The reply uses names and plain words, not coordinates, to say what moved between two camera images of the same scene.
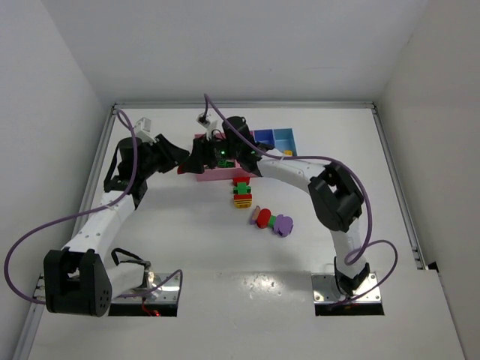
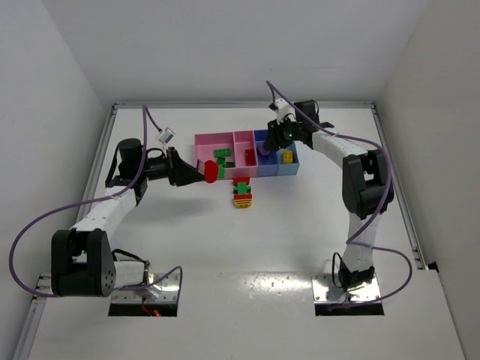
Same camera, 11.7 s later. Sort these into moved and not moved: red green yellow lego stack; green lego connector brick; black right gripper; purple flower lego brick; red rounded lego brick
Moved: purple flower lego brick; red rounded lego brick; black right gripper; green lego connector brick
Not moved: red green yellow lego stack
